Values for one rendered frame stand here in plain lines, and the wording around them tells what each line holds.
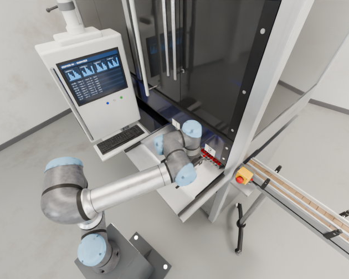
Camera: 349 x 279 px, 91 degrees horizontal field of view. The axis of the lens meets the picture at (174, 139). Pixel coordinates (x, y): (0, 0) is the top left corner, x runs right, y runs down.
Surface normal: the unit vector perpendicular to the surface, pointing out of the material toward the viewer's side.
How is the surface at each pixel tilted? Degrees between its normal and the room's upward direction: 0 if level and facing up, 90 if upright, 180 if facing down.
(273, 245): 0
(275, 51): 90
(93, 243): 7
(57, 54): 90
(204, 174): 0
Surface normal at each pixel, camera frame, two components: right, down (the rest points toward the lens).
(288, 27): -0.76, 0.49
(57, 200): 0.04, -0.55
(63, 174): 0.33, -0.73
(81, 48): 0.62, 0.57
